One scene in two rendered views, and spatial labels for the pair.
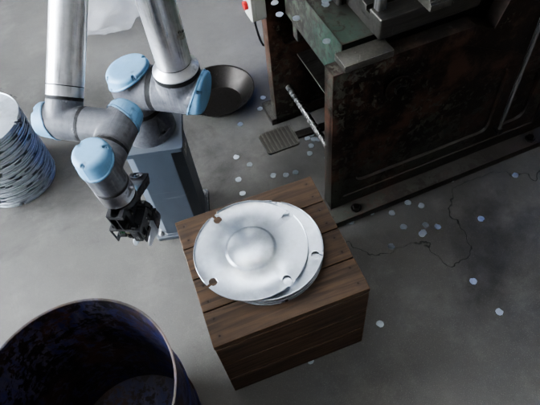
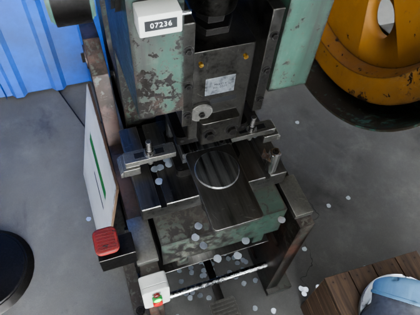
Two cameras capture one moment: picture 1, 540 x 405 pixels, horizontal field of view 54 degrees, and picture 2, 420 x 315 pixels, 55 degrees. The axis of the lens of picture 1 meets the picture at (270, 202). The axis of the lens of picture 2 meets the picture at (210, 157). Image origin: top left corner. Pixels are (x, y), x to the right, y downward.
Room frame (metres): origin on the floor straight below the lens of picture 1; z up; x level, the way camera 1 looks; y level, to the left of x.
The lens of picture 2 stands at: (1.42, 0.32, 1.72)
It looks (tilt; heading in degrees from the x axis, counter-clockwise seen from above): 55 degrees down; 261
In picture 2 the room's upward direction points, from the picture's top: 6 degrees clockwise
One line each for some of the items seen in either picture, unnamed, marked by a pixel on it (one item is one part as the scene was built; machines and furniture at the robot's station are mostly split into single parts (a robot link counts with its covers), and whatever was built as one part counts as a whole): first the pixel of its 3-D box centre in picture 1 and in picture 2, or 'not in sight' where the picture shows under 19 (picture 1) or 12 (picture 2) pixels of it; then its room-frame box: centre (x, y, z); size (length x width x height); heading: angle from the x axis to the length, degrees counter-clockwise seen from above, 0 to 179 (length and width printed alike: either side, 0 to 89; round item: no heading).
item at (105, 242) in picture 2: not in sight; (107, 245); (1.60, -0.11, 0.72); 0.07 x 0.06 x 0.08; 105
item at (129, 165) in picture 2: not in sight; (146, 153); (1.50, -0.38, 0.76); 0.17 x 0.06 x 0.10; 15
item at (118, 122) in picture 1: (111, 127); not in sight; (0.79, 0.30, 0.77); 0.11 x 0.11 x 0.08; 70
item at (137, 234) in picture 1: (128, 213); not in sight; (0.69, 0.31, 0.60); 0.09 x 0.08 x 0.12; 167
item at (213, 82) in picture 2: not in sight; (212, 80); (1.33, -0.38, 1.04); 0.17 x 0.15 x 0.30; 105
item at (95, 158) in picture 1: (100, 166); not in sight; (0.69, 0.32, 0.76); 0.09 x 0.08 x 0.11; 160
